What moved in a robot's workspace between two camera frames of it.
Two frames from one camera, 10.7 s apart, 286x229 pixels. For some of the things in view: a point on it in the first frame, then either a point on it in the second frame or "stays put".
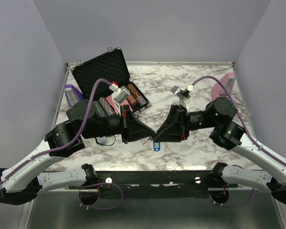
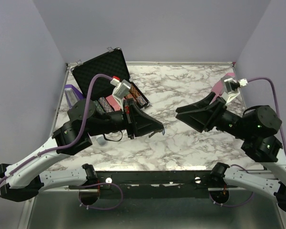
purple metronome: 73,95 stays put
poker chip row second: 109,111 stays put
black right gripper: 178,120 -> 203,119
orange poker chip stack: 134,90 stays put
